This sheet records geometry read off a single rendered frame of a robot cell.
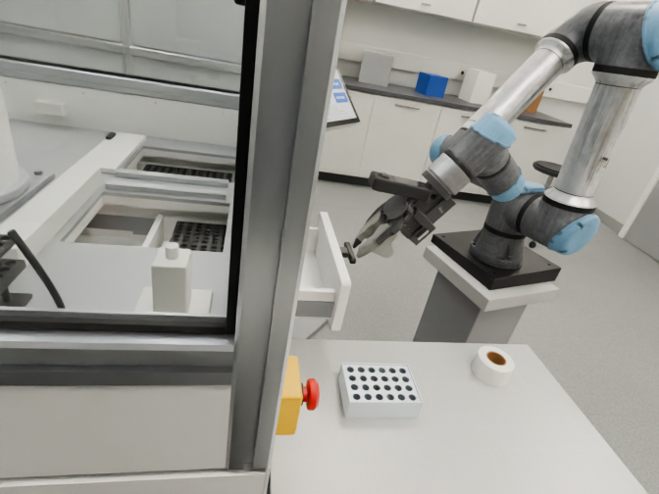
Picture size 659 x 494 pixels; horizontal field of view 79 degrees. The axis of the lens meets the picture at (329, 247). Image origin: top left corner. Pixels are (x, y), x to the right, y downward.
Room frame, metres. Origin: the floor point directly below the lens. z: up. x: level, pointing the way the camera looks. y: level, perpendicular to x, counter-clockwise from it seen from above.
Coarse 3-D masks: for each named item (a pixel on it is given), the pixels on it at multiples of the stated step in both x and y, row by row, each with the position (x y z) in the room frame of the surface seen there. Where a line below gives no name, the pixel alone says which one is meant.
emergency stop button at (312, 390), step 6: (312, 378) 0.38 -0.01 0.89; (306, 384) 0.38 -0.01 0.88; (312, 384) 0.37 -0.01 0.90; (318, 384) 0.37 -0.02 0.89; (306, 390) 0.36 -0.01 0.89; (312, 390) 0.36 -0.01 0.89; (318, 390) 0.36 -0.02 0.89; (306, 396) 0.36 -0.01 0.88; (312, 396) 0.35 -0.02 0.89; (318, 396) 0.36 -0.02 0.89; (306, 402) 0.36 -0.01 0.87; (312, 402) 0.35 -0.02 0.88; (318, 402) 0.35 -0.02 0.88; (312, 408) 0.35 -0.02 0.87
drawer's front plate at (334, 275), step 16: (320, 224) 0.81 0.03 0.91; (320, 240) 0.78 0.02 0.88; (336, 240) 0.72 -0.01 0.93; (320, 256) 0.76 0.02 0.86; (336, 256) 0.65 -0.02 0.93; (320, 272) 0.73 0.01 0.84; (336, 272) 0.61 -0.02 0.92; (336, 288) 0.59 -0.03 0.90; (336, 304) 0.57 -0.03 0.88; (336, 320) 0.57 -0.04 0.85
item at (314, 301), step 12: (312, 228) 0.81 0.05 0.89; (312, 240) 0.81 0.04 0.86; (312, 252) 0.81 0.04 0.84; (312, 264) 0.76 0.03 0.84; (312, 276) 0.71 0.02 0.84; (300, 288) 0.57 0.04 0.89; (312, 288) 0.58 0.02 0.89; (324, 288) 0.59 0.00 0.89; (300, 300) 0.57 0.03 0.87; (312, 300) 0.57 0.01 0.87; (324, 300) 0.58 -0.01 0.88; (300, 312) 0.57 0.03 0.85; (312, 312) 0.57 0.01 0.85; (324, 312) 0.58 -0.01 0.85
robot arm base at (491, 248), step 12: (492, 228) 1.03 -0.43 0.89; (480, 240) 1.05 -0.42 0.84; (492, 240) 1.02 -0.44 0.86; (504, 240) 1.01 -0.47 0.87; (516, 240) 1.01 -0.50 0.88; (480, 252) 1.02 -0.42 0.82; (492, 252) 1.00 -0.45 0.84; (504, 252) 1.01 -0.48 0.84; (516, 252) 1.00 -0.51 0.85; (492, 264) 0.99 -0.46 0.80; (504, 264) 0.99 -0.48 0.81; (516, 264) 1.00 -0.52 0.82
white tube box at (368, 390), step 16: (352, 368) 0.51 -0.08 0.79; (368, 368) 0.52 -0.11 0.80; (384, 368) 0.53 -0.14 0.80; (400, 368) 0.53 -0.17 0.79; (352, 384) 0.48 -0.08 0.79; (368, 384) 0.48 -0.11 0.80; (384, 384) 0.49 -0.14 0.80; (400, 384) 0.49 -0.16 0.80; (416, 384) 0.50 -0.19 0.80; (352, 400) 0.44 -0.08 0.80; (368, 400) 0.45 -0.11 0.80; (384, 400) 0.45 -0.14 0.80; (400, 400) 0.46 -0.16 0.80; (416, 400) 0.47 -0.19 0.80; (352, 416) 0.44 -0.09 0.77; (368, 416) 0.44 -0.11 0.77; (384, 416) 0.45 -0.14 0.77; (400, 416) 0.46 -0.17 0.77; (416, 416) 0.46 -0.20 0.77
